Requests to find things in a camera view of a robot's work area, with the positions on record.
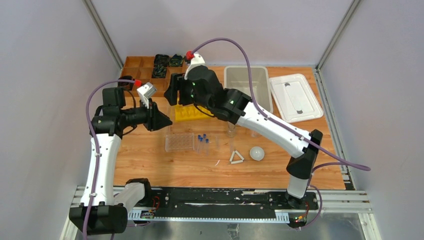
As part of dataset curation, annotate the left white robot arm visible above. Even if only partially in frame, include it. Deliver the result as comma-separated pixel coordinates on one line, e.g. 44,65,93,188
68,83,172,239

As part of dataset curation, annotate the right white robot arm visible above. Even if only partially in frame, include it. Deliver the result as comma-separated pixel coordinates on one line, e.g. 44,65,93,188
164,65,323,209

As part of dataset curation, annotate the yellow test tube rack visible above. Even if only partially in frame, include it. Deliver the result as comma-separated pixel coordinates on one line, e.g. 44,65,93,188
173,104,212,122

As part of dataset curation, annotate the clear plastic tube rack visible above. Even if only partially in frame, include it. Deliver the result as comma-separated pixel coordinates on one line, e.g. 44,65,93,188
165,133,195,153

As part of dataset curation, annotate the wooden compartment tray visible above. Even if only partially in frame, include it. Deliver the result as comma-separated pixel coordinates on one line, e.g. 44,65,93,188
120,56,187,97

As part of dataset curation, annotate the blue capped tube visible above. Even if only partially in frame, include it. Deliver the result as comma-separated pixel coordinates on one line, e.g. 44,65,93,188
204,138,210,156
197,137,203,154
201,133,207,149
196,134,203,153

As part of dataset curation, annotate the grey plastic bin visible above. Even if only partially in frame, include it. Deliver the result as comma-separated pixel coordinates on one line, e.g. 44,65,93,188
224,65,274,113

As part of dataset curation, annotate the small glass flask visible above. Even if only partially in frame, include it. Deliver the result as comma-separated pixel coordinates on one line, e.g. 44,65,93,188
226,122,237,138

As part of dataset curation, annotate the white clay triangle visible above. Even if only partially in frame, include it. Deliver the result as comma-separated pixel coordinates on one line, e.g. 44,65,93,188
229,150,245,165

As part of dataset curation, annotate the white porcelain dish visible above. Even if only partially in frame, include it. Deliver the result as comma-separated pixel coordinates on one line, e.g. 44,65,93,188
249,146,265,161

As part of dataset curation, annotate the white plastic bin lid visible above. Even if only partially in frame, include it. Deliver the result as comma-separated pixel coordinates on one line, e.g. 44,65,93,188
269,73,324,123

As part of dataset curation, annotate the black cable bundle lower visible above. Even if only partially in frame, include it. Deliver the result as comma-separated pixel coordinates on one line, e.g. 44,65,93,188
151,64,168,79

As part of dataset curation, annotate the black cable bundle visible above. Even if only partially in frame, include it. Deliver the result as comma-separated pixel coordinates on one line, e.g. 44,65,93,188
151,64,168,79
153,53,171,66
169,53,185,68

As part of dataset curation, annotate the black cable bundle right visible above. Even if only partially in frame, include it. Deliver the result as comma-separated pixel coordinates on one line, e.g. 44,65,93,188
169,53,185,68

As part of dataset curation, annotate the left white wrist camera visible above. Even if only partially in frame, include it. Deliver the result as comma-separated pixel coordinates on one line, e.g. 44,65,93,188
136,82,157,109

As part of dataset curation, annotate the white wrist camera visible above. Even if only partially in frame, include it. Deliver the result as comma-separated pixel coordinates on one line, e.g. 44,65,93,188
136,82,157,109
184,52,206,80

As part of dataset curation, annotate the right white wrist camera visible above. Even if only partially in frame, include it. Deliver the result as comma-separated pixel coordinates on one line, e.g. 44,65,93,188
184,52,206,80

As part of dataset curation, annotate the black cable bundle left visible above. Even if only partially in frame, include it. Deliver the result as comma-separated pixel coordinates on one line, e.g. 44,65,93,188
153,53,171,66

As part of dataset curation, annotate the black cable bundle outside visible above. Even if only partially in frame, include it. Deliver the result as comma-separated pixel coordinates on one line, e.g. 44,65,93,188
117,75,135,90

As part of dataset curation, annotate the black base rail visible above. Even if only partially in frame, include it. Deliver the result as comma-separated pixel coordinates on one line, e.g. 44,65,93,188
128,187,322,228

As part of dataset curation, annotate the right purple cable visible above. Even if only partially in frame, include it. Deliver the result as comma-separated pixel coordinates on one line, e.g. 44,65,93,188
185,38,372,231

